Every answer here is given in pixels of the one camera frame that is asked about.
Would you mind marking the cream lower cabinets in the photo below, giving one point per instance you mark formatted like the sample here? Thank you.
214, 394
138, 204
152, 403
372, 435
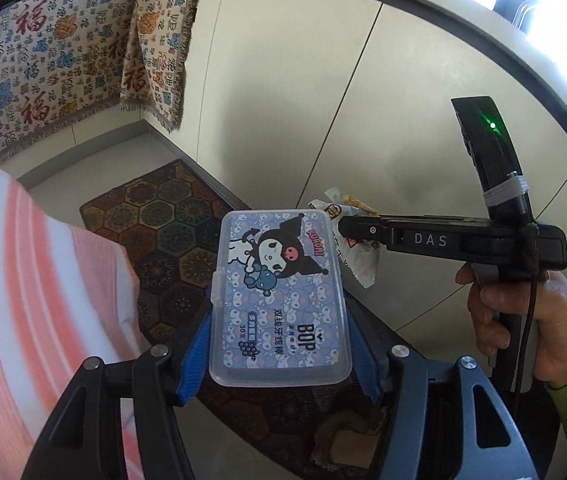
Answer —
313, 110

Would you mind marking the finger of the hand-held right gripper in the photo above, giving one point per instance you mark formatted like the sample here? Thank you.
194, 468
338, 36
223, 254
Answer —
363, 230

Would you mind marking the narrow printed fringed blanket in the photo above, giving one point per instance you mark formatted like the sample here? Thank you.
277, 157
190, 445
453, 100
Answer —
158, 50

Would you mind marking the clear plastic floss box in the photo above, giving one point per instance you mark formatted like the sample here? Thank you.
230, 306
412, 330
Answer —
283, 300

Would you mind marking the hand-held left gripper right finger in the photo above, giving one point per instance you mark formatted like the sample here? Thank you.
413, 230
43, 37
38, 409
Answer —
363, 360

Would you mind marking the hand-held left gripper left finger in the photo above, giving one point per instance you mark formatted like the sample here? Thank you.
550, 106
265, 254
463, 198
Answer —
193, 360

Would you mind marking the wide printed fringed blanket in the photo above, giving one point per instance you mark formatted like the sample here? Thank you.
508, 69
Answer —
38, 60

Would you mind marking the hexagon patterned rug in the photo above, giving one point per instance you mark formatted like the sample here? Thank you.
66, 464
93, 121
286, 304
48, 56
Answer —
173, 220

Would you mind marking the white yellow snack wrapper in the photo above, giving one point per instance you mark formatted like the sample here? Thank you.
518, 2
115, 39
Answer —
361, 265

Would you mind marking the person's right hand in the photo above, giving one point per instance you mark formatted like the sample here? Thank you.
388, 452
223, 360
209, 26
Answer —
563, 330

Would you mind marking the pink striped tablecloth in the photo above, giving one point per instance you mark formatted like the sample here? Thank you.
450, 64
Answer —
38, 285

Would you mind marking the window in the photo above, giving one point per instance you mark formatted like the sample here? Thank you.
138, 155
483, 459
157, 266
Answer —
563, 10

